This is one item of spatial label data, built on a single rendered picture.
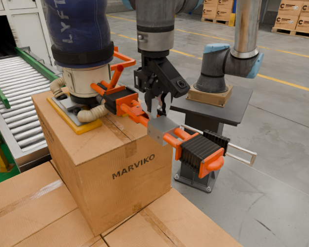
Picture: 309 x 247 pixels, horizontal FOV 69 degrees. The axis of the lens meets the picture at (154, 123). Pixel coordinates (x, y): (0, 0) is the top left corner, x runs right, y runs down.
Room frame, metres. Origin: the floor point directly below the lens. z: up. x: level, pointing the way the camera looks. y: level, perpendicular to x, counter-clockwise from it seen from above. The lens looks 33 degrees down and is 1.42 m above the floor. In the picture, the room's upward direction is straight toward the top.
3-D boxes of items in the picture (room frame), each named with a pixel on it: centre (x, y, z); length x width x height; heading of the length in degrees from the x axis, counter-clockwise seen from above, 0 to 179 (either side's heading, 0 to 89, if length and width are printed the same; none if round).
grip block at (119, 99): (0.68, 0.11, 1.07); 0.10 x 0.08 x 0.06; 129
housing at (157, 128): (0.51, -0.02, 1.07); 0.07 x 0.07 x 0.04; 39
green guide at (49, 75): (2.46, 1.29, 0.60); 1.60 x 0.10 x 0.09; 41
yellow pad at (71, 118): (0.81, 0.35, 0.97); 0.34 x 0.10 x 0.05; 39
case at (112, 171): (0.86, 0.26, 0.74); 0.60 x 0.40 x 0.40; 37
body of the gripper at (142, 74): (0.58, 0.00, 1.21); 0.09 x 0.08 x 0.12; 41
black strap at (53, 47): (0.87, 0.27, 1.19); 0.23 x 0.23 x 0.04
